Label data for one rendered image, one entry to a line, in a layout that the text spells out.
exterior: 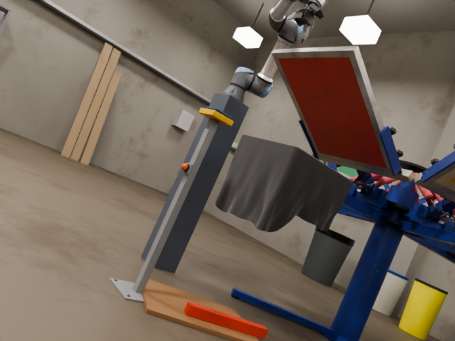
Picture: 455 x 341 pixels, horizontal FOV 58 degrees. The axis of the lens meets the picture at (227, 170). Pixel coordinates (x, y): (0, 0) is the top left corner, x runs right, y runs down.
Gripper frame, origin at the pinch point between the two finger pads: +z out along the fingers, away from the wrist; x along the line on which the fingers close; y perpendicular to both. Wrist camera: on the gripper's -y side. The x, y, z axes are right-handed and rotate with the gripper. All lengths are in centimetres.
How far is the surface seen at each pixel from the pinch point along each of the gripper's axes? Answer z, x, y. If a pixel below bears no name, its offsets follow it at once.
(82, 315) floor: 158, 6, -21
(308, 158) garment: 48, -37, -22
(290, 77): 2.8, -29.0, 22.0
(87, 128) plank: 43, -146, 641
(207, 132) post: 66, -3, 10
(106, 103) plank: -21, -145, 655
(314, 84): 3.6, -33.2, 4.7
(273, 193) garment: 71, -34, -20
